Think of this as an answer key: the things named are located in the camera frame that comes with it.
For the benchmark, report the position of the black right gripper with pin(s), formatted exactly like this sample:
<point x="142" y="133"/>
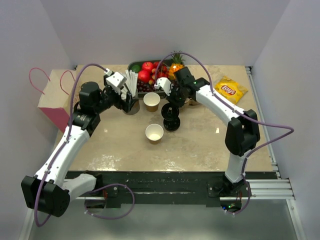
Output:
<point x="171" y="99"/>

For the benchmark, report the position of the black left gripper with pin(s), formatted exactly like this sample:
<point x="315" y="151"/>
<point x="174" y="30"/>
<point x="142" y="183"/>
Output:
<point x="125" y="105"/>

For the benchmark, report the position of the brown paper coffee cup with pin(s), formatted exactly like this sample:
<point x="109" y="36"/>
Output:
<point x="154" y="133"/>

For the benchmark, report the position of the black coffee cup lid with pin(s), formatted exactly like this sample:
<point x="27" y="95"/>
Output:
<point x="170" y="112"/>

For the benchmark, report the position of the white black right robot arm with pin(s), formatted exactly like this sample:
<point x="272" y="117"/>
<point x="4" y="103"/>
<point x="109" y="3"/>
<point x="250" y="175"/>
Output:
<point x="242" y="131"/>

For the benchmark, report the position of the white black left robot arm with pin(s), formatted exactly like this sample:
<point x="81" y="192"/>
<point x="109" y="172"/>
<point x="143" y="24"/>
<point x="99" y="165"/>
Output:
<point x="47" y="191"/>

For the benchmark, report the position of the grey metal straw holder cup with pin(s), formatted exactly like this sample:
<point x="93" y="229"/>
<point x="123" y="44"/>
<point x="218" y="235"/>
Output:
<point x="134" y="107"/>

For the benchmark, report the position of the brown pulp cup carrier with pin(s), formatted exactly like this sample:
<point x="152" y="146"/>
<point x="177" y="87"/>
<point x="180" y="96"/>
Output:
<point x="189" y="102"/>

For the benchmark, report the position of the dark green fruit tray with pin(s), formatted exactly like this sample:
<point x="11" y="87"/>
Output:
<point x="160" y="92"/>

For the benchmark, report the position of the purple grape bunch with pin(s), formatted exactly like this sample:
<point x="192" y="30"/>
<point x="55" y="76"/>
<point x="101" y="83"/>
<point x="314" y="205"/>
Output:
<point x="146" y="87"/>

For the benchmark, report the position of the red cherry cluster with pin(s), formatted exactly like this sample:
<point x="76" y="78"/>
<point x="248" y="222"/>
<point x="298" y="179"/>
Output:
<point x="162" y="72"/>

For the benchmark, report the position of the white wrapped straw bundle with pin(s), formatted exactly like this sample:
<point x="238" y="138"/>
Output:
<point x="130" y="84"/>

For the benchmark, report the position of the orange pineapple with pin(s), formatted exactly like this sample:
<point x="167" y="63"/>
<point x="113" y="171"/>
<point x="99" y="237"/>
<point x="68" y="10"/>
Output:
<point x="177" y="63"/>

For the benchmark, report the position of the black cup lid stack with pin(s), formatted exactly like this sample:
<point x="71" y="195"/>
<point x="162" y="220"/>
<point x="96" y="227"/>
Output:
<point x="172" y="125"/>

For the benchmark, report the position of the red apple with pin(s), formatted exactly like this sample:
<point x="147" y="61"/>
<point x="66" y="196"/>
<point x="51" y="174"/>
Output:
<point x="147" y="66"/>
<point x="144" y="76"/>

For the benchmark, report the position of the green lime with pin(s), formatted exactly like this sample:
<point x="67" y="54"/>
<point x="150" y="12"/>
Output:
<point x="136" y="68"/>

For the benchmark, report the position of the yellow chips bag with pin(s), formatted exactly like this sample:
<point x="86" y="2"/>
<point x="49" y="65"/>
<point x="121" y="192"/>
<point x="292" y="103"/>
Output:
<point x="230" y="89"/>

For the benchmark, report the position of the pink white paper bag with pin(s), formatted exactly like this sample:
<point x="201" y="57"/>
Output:
<point x="55" y="98"/>

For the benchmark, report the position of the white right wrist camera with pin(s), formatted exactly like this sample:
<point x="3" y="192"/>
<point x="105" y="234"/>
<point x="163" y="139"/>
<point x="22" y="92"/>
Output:
<point x="165" y="84"/>

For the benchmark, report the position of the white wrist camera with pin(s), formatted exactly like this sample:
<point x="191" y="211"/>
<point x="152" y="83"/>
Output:
<point x="114" y="79"/>
<point x="165" y="84"/>

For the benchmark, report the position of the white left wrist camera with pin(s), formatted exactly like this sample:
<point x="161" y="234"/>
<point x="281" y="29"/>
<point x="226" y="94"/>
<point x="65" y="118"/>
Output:
<point x="114" y="79"/>

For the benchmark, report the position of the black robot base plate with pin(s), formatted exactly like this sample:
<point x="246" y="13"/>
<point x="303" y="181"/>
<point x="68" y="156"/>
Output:
<point x="162" y="188"/>

